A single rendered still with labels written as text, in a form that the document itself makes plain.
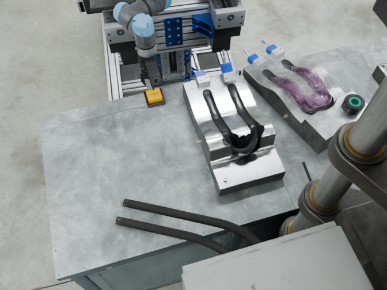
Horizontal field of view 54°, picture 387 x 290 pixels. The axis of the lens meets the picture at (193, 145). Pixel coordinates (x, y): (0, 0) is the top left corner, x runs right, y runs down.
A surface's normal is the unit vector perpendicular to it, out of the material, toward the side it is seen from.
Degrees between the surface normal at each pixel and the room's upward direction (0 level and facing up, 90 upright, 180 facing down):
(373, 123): 90
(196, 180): 0
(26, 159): 0
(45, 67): 0
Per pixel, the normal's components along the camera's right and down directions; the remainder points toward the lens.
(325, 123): 0.00, -0.52
